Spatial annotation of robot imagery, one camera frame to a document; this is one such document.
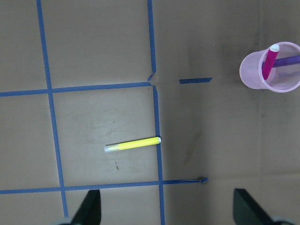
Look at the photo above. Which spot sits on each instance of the brown paper table cover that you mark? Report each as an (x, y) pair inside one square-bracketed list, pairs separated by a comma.
[(78, 75)]

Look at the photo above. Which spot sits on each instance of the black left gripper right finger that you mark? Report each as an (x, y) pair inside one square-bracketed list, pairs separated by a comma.
[(246, 211)]

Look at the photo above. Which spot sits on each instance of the purple marker pen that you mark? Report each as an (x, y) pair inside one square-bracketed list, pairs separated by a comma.
[(287, 61)]

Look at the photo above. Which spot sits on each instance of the yellow marker pen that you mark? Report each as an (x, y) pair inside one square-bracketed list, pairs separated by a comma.
[(133, 144)]

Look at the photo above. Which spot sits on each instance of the pink mesh cup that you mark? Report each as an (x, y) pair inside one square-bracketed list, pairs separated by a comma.
[(276, 68)]

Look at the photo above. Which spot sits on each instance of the pink marker pen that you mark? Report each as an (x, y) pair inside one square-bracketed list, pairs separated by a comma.
[(270, 60)]

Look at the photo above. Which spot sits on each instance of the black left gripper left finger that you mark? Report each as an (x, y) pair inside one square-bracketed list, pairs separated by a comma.
[(89, 212)]

